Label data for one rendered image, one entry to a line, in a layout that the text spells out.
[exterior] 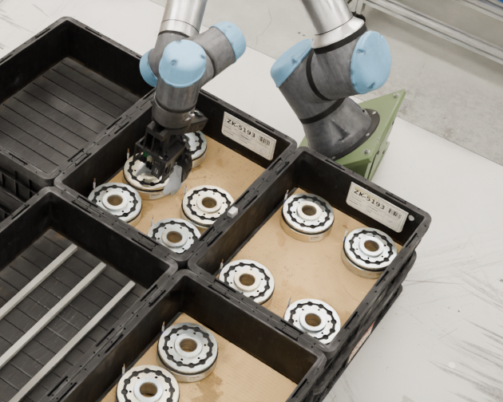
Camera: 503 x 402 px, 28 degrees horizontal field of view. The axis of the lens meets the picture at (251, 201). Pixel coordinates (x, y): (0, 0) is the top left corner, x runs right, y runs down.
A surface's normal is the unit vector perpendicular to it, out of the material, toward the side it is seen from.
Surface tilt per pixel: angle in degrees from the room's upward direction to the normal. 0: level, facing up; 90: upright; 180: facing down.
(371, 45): 54
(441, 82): 0
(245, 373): 0
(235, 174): 0
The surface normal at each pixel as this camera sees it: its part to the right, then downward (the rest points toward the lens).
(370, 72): 0.73, 0.01
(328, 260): 0.14, -0.67
